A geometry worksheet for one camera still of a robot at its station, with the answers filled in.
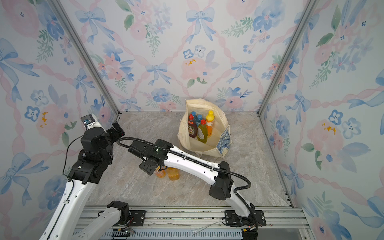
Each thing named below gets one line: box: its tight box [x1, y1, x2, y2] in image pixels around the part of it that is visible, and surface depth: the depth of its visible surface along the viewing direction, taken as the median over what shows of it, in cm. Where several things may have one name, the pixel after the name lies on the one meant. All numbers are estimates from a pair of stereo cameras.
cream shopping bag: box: [177, 98, 232, 158], surface depth 91 cm
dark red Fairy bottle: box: [187, 114, 198, 138], surface depth 99 cm
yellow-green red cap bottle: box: [197, 119, 208, 144], surface depth 97 cm
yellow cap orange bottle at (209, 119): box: [206, 110, 215, 137], surface depth 93 cm
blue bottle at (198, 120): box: [196, 114, 203, 128], surface depth 100 cm
